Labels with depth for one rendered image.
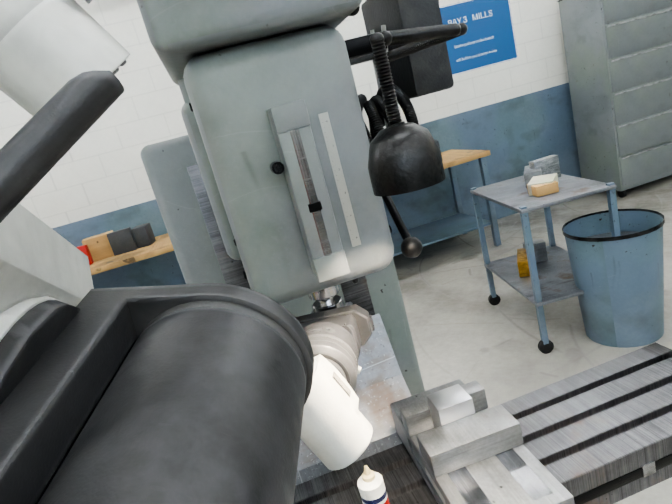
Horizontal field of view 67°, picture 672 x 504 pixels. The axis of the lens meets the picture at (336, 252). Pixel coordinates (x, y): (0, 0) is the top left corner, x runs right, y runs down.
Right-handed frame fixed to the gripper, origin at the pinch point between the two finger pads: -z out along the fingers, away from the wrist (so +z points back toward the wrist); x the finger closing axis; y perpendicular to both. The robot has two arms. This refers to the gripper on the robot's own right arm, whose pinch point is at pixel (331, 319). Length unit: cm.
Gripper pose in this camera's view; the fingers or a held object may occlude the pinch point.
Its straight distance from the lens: 76.9
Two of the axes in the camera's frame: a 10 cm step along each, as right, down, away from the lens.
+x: -9.7, 2.2, 1.4
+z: -0.7, 2.7, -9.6
